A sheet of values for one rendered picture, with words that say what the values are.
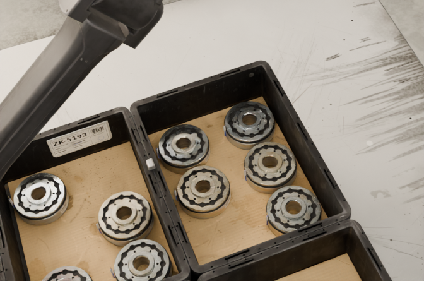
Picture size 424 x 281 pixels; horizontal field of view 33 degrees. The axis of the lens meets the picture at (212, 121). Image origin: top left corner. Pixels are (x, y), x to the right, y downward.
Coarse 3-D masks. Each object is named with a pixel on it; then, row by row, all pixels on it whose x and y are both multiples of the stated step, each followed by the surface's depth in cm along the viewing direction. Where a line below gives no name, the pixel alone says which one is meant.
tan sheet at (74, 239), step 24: (72, 168) 148; (96, 168) 148; (120, 168) 147; (72, 192) 145; (96, 192) 144; (144, 192) 144; (72, 216) 141; (96, 216) 141; (24, 240) 139; (48, 240) 139; (72, 240) 138; (96, 240) 138; (48, 264) 136; (72, 264) 135; (96, 264) 135; (144, 264) 134
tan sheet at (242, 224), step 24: (192, 120) 153; (216, 120) 153; (216, 144) 149; (216, 168) 146; (240, 168) 145; (240, 192) 142; (312, 192) 141; (216, 216) 139; (240, 216) 139; (264, 216) 138; (192, 240) 137; (216, 240) 136; (240, 240) 136; (264, 240) 135
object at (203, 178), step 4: (200, 176) 140; (204, 176) 140; (196, 180) 140; (200, 180) 140; (204, 180) 140; (208, 180) 140; (212, 180) 140; (192, 184) 139; (196, 184) 140; (212, 184) 139; (192, 188) 139; (212, 188) 139; (192, 192) 138; (196, 192) 138; (208, 192) 138; (212, 192) 138; (196, 196) 138; (200, 196) 138; (204, 196) 138; (208, 196) 138
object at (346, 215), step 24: (240, 72) 147; (168, 96) 145; (144, 144) 138; (312, 144) 136; (168, 192) 131; (336, 192) 129; (336, 216) 126; (288, 240) 124; (192, 264) 123; (216, 264) 122
